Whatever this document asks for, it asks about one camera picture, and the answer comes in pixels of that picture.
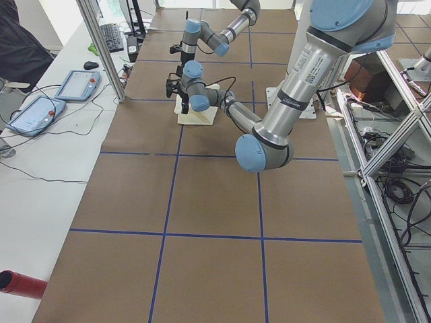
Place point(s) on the upper blue teach pendant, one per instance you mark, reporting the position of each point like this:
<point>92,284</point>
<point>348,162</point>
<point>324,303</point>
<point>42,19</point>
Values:
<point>78,86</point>

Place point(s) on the cream long-sleeve cat shirt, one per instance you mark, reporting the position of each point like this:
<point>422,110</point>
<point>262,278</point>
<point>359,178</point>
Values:
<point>202,116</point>

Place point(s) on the red cylinder tube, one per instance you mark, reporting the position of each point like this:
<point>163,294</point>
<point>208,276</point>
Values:
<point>22,285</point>

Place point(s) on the blue teach pendant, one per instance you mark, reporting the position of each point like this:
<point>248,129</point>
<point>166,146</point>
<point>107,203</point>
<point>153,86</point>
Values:
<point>78,86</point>
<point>36,116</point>

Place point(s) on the black computer mouse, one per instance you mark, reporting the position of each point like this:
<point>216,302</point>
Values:
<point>89,65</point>

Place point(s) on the lower blue teach pendant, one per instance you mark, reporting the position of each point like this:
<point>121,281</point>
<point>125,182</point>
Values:
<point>36,116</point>

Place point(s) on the aluminium frame post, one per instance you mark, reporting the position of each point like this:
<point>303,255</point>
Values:
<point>91,21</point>

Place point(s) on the aluminium frame rack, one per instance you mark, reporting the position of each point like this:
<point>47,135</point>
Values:
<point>369,167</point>

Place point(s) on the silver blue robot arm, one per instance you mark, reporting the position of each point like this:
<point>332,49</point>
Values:
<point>219,43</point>
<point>337,28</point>

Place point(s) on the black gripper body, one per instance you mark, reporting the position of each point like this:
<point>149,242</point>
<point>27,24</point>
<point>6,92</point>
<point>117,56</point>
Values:
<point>186,57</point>
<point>184,99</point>

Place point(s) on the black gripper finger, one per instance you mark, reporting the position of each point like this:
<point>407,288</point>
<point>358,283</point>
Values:
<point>184,107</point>

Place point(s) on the black keyboard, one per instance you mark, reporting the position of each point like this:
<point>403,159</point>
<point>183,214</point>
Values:
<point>112,37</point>

